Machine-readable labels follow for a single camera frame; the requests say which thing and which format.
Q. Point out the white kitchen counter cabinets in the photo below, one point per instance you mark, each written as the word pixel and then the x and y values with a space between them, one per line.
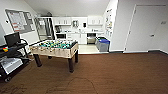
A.
pixel 75 37

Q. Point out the grey bin blue lid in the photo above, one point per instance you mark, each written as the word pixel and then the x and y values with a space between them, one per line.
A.
pixel 97 41
pixel 104 45

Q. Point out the microwave oven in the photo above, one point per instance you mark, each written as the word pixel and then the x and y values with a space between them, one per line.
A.
pixel 61 35

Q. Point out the white upper cabinet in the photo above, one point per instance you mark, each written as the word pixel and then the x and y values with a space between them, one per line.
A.
pixel 95 20
pixel 62 21

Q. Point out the foosball table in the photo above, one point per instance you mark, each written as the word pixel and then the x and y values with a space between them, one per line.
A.
pixel 53 50

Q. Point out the steel fridge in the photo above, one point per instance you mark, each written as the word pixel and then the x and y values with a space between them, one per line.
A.
pixel 45 28

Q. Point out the white door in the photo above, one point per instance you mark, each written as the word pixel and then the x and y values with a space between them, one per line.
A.
pixel 141 30

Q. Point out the black wheeled cart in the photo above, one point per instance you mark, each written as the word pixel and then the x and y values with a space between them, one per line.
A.
pixel 18 52

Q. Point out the black monitor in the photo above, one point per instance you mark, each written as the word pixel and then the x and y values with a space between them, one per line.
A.
pixel 12 39

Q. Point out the colourful cube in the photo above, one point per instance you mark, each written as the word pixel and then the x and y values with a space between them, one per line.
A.
pixel 5 49

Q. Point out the wall papers strip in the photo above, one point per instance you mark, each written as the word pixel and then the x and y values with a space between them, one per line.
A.
pixel 109 23

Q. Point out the wall notice board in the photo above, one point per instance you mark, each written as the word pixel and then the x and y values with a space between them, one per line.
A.
pixel 20 20

